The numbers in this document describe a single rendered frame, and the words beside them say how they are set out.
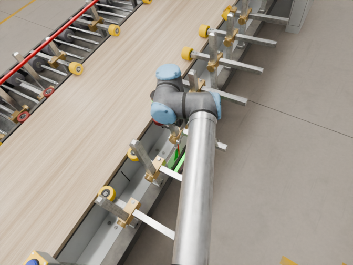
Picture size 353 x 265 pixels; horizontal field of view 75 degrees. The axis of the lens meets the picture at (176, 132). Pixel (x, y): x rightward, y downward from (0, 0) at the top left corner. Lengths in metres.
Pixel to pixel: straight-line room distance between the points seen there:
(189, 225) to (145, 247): 1.48
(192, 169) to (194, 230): 0.15
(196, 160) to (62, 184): 0.88
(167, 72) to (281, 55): 2.36
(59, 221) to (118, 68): 1.03
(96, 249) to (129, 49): 1.34
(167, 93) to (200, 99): 0.11
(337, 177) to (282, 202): 0.50
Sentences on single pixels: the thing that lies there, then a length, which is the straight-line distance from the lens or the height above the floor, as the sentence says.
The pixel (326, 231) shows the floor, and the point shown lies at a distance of 2.13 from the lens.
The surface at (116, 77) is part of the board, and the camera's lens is 1.66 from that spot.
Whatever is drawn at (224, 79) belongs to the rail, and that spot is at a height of 0.70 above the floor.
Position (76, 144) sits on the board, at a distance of 1.43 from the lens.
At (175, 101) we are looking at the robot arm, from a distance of 0.75.
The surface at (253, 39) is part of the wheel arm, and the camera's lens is 1.66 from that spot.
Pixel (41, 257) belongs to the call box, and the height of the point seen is 1.22.
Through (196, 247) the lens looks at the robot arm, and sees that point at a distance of 0.56.
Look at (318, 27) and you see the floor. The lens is 3.58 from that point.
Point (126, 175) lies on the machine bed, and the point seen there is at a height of 0.69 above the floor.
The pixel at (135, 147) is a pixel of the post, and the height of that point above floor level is 1.16.
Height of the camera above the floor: 1.95
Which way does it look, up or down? 56 degrees down
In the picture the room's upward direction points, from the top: 16 degrees counter-clockwise
